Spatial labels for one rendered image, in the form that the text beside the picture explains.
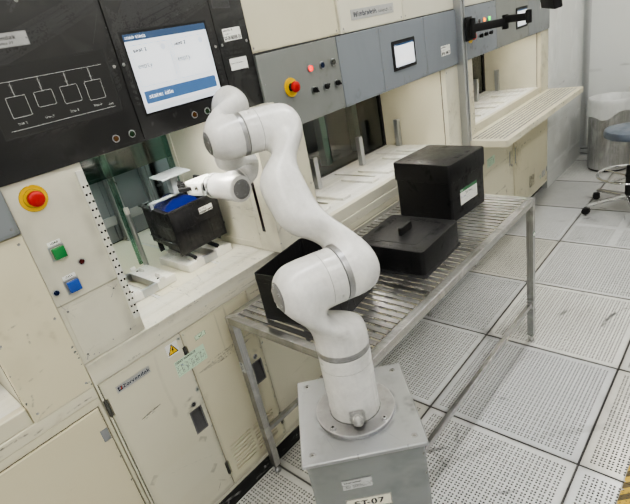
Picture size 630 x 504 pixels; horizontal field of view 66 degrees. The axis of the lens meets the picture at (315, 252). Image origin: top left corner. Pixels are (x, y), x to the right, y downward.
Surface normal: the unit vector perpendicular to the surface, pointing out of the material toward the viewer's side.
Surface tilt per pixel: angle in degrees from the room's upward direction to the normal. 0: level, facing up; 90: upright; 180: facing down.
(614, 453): 0
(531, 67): 90
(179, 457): 90
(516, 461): 0
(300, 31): 90
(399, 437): 0
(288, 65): 90
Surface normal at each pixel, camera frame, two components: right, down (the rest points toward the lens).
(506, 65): -0.64, 0.43
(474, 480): -0.19, -0.89
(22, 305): 0.74, 0.15
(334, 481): 0.07, 0.40
